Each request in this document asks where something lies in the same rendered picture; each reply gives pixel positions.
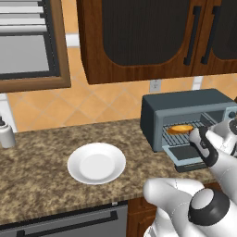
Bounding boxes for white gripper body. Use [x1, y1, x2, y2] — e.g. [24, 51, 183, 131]
[215, 118, 237, 137]

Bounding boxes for golden baguette bread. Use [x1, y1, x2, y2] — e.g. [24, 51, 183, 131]
[166, 123, 194, 136]

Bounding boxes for grey-blue toaster oven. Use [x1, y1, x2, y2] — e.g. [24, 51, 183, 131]
[140, 88, 237, 154]

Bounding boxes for toaster oven door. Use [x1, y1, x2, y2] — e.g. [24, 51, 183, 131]
[161, 143, 217, 173]

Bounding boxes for narrow dark wooden cupboard door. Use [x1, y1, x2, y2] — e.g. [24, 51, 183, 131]
[191, 0, 237, 77]

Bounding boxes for wide dark wooden cupboard door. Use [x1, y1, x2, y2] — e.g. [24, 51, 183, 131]
[76, 0, 207, 85]

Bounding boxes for white round plate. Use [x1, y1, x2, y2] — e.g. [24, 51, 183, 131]
[67, 142, 127, 185]

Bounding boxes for wooden framed window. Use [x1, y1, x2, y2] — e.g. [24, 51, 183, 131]
[0, 0, 72, 94]

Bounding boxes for grey dishwasher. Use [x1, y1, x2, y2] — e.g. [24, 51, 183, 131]
[0, 200, 130, 237]

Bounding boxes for white window blinds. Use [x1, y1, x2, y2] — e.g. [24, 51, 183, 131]
[0, 0, 49, 35]

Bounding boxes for toaster oven wire rack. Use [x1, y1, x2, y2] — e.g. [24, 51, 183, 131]
[162, 120, 215, 148]

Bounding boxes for white wall plate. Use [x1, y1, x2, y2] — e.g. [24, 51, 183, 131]
[192, 76, 205, 91]

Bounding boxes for grey wall outlet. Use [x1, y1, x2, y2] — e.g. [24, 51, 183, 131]
[149, 79, 163, 94]

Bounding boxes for black cupboard handle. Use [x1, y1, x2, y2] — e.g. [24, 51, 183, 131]
[200, 5, 221, 66]
[182, 6, 203, 67]

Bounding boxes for black dishwasher handle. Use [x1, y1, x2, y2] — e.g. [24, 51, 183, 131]
[16, 210, 119, 237]

